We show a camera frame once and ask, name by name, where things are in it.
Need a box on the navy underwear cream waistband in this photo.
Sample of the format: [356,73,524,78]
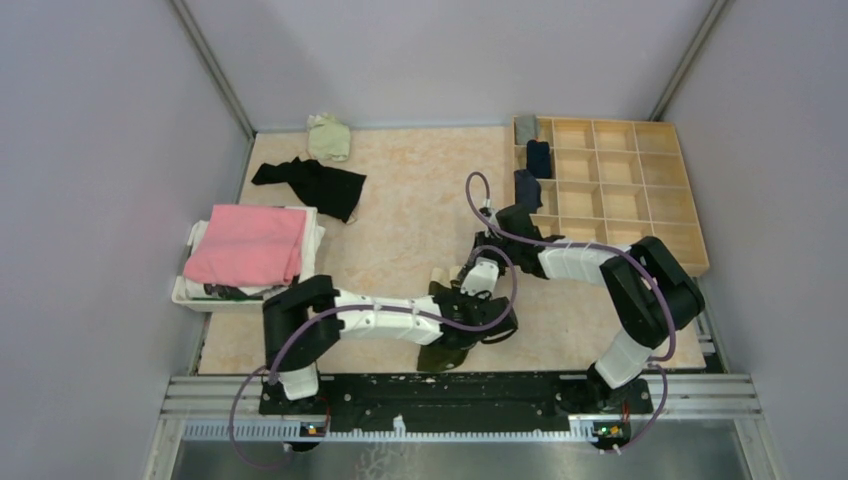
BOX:
[513,169,543,214]

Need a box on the navy orange underwear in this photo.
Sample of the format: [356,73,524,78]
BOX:
[526,139,554,179]

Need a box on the grey underwear white waistband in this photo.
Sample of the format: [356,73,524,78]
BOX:
[513,114,540,146]

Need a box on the dark green underwear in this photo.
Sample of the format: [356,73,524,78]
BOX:
[416,266,469,373]

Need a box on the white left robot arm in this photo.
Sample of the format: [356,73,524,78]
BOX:
[262,269,518,414]

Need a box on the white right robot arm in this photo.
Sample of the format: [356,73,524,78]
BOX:
[476,204,705,412]

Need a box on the black underwear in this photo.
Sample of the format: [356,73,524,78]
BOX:
[251,157,367,223]

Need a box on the light green underwear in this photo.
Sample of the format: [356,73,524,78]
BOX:
[307,113,352,162]

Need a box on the wooden compartment tray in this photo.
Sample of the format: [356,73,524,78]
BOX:
[512,115,710,277]

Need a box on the white folded cloth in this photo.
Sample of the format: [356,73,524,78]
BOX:
[172,204,325,312]

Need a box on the pink folded cloth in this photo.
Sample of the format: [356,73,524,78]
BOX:
[183,204,308,287]

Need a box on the white perforated plastic basket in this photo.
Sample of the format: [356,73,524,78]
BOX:
[171,221,313,314]

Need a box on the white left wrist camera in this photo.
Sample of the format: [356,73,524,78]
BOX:
[457,258,500,297]

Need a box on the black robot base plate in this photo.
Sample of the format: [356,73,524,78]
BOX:
[259,371,654,433]

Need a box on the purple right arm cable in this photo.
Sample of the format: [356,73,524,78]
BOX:
[464,172,678,455]

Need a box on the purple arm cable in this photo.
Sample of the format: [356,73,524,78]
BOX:
[228,245,519,472]
[464,172,678,455]

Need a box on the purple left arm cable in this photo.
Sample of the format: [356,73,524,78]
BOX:
[228,245,519,472]

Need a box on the aluminium frame rail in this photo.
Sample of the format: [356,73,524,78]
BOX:
[145,372,785,479]

